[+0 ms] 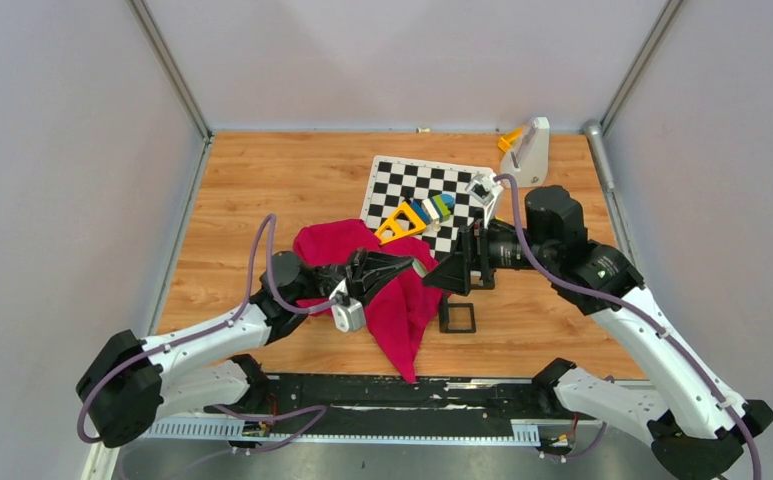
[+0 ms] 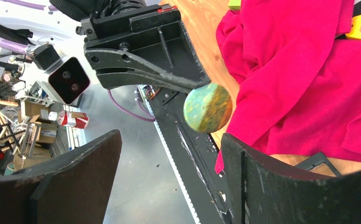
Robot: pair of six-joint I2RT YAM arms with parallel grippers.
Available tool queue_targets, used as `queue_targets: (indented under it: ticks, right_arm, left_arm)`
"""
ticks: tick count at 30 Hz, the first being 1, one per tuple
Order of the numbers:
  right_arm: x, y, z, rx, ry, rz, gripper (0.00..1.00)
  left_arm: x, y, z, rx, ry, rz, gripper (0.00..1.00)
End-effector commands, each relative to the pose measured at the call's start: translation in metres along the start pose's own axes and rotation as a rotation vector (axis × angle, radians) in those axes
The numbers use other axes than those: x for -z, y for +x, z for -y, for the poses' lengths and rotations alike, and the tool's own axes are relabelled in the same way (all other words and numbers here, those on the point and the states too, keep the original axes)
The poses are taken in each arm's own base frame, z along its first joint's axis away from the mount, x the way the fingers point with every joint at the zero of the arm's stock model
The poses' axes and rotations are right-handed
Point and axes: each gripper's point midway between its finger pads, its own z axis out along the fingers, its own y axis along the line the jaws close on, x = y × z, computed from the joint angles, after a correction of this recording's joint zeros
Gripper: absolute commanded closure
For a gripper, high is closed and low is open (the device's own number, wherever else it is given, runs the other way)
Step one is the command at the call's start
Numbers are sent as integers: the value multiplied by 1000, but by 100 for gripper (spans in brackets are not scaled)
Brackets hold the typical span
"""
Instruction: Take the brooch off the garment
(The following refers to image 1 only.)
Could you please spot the magenta red garment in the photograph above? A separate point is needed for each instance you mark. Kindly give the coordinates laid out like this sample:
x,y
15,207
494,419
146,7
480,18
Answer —
x,y
399,314

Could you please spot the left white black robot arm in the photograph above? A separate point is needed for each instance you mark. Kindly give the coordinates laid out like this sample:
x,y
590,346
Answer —
x,y
134,382

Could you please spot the black white chessboard mat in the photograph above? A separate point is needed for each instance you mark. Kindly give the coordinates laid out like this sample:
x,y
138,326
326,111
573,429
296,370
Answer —
x,y
392,180

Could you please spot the black frame box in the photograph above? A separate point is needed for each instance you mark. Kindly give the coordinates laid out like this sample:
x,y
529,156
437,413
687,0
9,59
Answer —
x,y
456,317

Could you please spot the green round brooch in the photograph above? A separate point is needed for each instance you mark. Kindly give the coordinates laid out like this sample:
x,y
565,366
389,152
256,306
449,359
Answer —
x,y
419,268

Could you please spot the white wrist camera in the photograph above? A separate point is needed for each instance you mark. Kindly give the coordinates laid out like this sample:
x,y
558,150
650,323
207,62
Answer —
x,y
486,190
347,312

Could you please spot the white metronome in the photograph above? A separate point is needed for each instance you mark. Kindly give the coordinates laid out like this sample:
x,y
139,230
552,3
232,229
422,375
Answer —
x,y
528,160

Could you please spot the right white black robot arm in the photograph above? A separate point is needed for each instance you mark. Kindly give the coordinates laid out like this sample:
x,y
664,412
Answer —
x,y
695,425

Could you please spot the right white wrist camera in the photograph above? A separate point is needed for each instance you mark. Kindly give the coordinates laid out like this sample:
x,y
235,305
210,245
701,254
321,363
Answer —
x,y
486,190

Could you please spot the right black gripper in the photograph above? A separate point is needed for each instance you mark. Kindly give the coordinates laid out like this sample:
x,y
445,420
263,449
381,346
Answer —
x,y
469,252

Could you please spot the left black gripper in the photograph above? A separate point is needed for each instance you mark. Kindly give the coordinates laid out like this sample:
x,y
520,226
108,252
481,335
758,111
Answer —
x,y
367,271

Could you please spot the yellow triangle block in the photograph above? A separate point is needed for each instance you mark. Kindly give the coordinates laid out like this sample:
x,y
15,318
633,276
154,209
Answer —
x,y
403,222

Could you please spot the grey metal pipe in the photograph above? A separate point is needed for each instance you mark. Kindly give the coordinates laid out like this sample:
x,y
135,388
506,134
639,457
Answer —
x,y
593,132

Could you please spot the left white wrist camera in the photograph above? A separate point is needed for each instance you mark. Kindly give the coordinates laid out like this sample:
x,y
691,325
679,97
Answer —
x,y
347,312

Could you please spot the yellow toy behind metronome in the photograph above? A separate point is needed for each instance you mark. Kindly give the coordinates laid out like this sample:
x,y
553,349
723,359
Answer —
x,y
508,140

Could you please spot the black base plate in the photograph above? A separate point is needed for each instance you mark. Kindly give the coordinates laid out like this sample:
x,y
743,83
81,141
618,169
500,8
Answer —
x,y
389,406

